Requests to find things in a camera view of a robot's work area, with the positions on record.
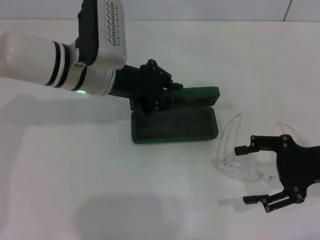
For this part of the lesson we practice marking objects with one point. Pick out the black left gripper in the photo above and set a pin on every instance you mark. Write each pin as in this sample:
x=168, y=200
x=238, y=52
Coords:
x=140, y=82

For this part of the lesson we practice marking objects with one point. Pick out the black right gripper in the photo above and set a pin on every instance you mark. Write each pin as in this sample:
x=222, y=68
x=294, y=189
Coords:
x=295, y=165

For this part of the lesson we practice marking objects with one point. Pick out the clear white glasses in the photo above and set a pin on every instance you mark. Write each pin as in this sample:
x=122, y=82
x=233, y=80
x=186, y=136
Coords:
x=240, y=172

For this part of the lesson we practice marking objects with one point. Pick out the green glasses case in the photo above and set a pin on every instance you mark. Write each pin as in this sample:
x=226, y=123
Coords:
x=175, y=127

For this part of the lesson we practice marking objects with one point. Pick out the silver black left wrist box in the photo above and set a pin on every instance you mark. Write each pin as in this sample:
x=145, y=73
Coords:
x=110, y=32

